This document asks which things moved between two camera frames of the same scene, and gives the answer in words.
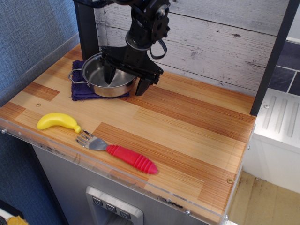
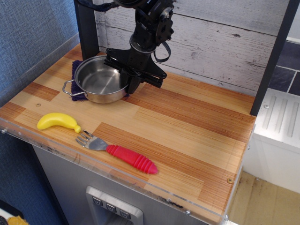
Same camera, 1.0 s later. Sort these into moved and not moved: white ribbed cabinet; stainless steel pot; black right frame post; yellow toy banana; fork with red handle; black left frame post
Moved: stainless steel pot
Not moved: fork with red handle; yellow toy banana; black left frame post; black right frame post; white ribbed cabinet
